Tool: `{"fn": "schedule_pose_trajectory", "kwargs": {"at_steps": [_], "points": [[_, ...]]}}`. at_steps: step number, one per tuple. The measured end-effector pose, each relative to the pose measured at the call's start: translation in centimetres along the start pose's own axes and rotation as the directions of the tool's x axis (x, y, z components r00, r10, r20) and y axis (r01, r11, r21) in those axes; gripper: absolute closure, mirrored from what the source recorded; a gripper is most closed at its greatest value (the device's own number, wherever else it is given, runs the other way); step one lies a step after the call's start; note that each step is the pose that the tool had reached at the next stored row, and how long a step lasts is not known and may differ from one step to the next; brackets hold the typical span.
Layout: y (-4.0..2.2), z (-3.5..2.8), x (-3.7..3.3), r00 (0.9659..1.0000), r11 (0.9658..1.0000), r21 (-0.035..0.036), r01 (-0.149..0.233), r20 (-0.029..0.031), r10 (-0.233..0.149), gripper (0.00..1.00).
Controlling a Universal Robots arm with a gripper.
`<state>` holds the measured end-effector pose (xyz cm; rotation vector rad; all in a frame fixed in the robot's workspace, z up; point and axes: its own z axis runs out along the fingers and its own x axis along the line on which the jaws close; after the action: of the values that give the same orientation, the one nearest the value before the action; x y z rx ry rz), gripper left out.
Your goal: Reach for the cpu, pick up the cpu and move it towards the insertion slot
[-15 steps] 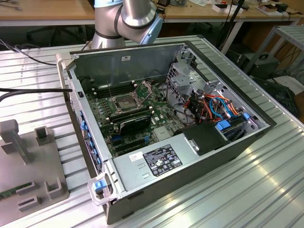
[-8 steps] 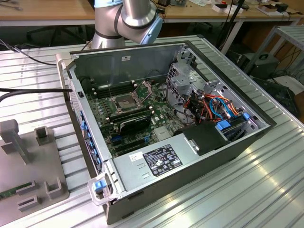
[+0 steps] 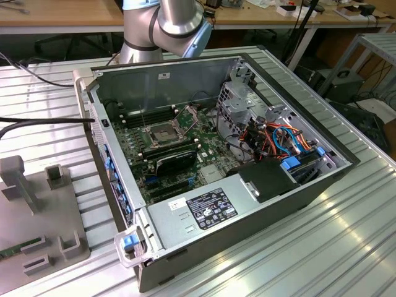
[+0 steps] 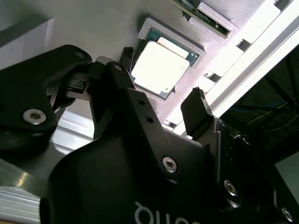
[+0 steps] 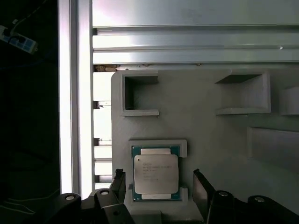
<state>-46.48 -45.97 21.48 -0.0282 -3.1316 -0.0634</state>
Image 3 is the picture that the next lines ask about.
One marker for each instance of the black plastic drive cover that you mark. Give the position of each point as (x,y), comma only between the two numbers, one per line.
(269,179)

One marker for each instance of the thin metal locking lever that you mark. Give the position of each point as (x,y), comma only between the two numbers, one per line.
(143,117)

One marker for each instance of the silver power supply box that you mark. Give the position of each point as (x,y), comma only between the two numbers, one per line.
(173,226)

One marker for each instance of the wooden desk with clutter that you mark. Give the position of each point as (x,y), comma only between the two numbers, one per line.
(247,15)

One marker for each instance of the black glossy card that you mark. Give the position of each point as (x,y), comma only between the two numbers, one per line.
(176,164)

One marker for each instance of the black equipment box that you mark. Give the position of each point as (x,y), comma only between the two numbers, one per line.
(340,88)

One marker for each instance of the black expansion slot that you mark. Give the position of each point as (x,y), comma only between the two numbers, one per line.
(167,185)
(171,194)

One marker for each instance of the black RAM slot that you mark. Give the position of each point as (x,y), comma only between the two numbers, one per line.
(164,148)
(151,113)
(167,144)
(151,117)
(151,110)
(154,152)
(150,156)
(151,120)

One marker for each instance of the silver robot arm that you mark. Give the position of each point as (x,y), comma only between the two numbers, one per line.
(173,18)

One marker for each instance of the silver metal disk bay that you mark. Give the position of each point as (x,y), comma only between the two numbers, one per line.
(236,103)

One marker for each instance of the green RAM stick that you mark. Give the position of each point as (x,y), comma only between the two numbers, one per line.
(18,249)

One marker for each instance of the brown cardboard box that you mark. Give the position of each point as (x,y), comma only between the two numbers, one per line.
(349,12)

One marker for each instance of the open grey PC case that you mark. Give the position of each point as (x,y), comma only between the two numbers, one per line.
(148,86)

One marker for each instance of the long wooden desk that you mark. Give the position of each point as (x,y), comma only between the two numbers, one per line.
(62,14)

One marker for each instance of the silver chipset heatsink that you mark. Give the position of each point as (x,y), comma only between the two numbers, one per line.
(213,175)

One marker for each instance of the clear latch with blue button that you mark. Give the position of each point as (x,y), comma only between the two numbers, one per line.
(128,242)

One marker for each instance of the metal slatted shelf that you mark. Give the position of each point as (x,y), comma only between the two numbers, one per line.
(380,46)

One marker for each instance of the small black switch module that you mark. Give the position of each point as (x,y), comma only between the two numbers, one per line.
(105,123)

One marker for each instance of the blue rear connector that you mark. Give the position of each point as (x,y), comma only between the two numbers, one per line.
(116,177)
(123,201)
(107,159)

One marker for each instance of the grey parts rack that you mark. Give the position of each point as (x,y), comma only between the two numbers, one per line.
(58,216)

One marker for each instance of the green motherboard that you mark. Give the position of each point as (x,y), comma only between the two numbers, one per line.
(213,151)

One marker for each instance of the CPU socket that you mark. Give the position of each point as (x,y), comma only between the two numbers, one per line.
(162,134)

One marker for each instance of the white flat box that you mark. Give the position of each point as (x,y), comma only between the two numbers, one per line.
(297,11)

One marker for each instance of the hard disk in blue carrier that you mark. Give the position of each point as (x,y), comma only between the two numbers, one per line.
(290,164)

